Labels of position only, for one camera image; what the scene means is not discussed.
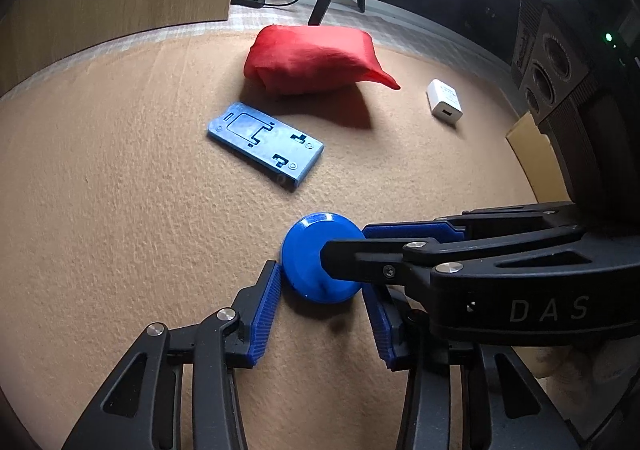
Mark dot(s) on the red fabric bean bag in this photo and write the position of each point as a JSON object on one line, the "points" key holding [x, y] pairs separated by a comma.
{"points": [[310, 58]]}

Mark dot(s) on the cardboard box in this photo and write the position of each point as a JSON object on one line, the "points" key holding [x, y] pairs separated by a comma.
{"points": [[535, 155]]}

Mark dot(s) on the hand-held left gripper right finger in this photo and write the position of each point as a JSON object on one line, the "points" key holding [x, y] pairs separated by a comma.
{"points": [[382, 330]]}

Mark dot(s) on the blue round disc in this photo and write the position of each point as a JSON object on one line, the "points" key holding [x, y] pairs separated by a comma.
{"points": [[305, 255]]}

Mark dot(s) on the grey checkered cloth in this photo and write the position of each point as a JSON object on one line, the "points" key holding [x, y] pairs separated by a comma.
{"points": [[280, 15]]}

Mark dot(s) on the blue plastic phone stand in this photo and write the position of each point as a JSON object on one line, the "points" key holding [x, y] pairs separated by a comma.
{"points": [[260, 140]]}

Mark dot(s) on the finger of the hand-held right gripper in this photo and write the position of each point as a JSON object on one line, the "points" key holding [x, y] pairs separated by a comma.
{"points": [[360, 262], [405, 231]]}

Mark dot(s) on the white textured cloth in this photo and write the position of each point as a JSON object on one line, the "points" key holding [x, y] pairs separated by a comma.
{"points": [[607, 365]]}

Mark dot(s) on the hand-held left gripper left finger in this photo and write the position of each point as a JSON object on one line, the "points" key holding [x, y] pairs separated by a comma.
{"points": [[265, 315]]}

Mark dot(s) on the white charger adapter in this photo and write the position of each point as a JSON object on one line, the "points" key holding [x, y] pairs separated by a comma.
{"points": [[444, 103]]}

